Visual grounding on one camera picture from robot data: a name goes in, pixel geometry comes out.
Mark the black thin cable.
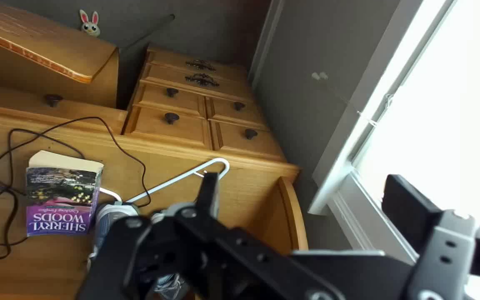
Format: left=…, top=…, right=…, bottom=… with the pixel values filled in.
left=0, top=114, right=153, bottom=261

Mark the wooden chair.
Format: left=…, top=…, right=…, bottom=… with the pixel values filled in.
left=0, top=0, right=178, bottom=109

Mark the white wire hanger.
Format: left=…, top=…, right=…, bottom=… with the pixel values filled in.
left=96, top=156, right=231, bottom=206

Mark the white window frame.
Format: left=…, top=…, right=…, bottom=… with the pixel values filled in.
left=306, top=0, right=480, bottom=263

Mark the white baseboard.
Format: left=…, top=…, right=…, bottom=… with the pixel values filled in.
left=246, top=0, right=286, bottom=88

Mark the white bunny figure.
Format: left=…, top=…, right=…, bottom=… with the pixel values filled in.
left=78, top=8, right=103, bottom=38

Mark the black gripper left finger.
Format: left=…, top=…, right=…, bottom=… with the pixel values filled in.
left=78, top=169, right=341, bottom=300

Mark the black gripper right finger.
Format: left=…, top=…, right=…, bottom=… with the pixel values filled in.
left=381, top=173, right=480, bottom=300

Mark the purple paperback book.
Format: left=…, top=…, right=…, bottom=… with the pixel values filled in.
left=23, top=148, right=104, bottom=238

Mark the wooden roll-top desk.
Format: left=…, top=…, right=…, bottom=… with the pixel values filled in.
left=0, top=43, right=309, bottom=300

